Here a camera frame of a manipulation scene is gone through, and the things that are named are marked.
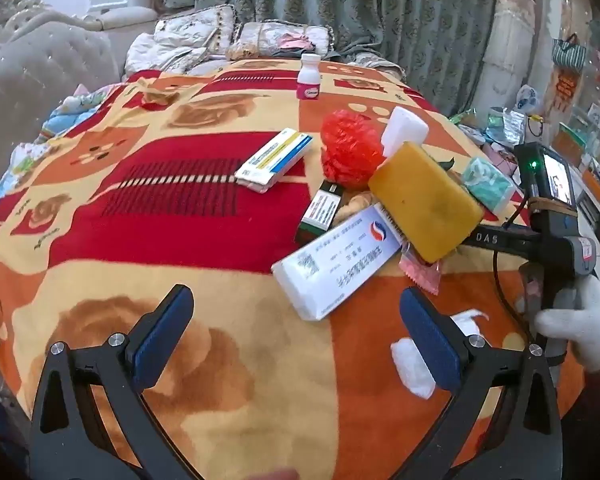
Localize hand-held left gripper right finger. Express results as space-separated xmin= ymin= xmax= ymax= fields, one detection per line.
xmin=399 ymin=286 xmax=563 ymax=480

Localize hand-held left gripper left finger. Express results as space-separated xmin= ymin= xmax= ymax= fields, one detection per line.
xmin=30 ymin=284 xmax=196 ymax=480

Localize pink wrapper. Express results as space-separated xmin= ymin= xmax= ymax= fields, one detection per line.
xmin=399 ymin=250 xmax=443 ymax=295

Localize yellow sponge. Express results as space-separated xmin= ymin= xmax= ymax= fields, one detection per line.
xmin=368 ymin=141 xmax=485 ymax=264

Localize person's right hand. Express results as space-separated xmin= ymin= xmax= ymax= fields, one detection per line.
xmin=534 ymin=265 xmax=600 ymax=374

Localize red orange rose-print blanket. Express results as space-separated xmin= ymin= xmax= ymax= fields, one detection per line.
xmin=0 ymin=57 xmax=588 ymax=480

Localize green tissue pack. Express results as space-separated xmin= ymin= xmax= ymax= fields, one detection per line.
xmin=461 ymin=156 xmax=516 ymax=213

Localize silver foil bag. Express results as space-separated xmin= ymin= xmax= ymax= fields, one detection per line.
xmin=487 ymin=107 xmax=526 ymax=143

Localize large white medicine box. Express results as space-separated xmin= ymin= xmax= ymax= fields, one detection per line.
xmin=271 ymin=203 xmax=406 ymax=322

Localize white and blue plastic bag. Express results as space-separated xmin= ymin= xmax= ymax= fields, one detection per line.
xmin=516 ymin=85 xmax=543 ymax=111

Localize small red hanging ornament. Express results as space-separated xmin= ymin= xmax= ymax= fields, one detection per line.
xmin=555 ymin=67 xmax=583 ymax=111

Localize tan crumpled paper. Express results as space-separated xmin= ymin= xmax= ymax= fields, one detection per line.
xmin=345 ymin=191 xmax=381 ymax=211

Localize small dark green box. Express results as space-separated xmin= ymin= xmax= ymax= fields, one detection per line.
xmin=295 ymin=181 xmax=346 ymax=246

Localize white foam block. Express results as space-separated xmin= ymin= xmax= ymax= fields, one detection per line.
xmin=381 ymin=106 xmax=429 ymax=158

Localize striped tote bag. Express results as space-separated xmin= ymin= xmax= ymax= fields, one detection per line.
xmin=551 ymin=34 xmax=588 ymax=68

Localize covered standing air conditioner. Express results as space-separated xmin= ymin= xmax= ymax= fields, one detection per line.
xmin=472 ymin=0 xmax=538 ymax=116

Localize blue and yellow medicine box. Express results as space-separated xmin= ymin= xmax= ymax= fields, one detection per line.
xmin=234 ymin=128 xmax=315 ymax=194

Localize red mesh ball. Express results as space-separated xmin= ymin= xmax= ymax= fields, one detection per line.
xmin=320 ymin=109 xmax=388 ymax=188

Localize beige folded bedding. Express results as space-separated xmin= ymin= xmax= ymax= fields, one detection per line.
xmin=325 ymin=50 xmax=406 ymax=82

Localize white crumpled quilt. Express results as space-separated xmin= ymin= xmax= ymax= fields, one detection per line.
xmin=125 ymin=32 xmax=211 ymax=76

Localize white bottle with pink label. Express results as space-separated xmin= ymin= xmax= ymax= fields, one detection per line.
xmin=296 ymin=53 xmax=322 ymax=101

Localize grey tufted sofa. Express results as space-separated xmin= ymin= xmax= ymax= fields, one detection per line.
xmin=0 ymin=0 xmax=161 ymax=196

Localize folded pink and grey clothes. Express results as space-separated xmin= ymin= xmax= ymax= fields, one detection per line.
xmin=275 ymin=30 xmax=312 ymax=54

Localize black cable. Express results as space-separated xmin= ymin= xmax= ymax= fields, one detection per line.
xmin=492 ymin=200 xmax=536 ymax=331

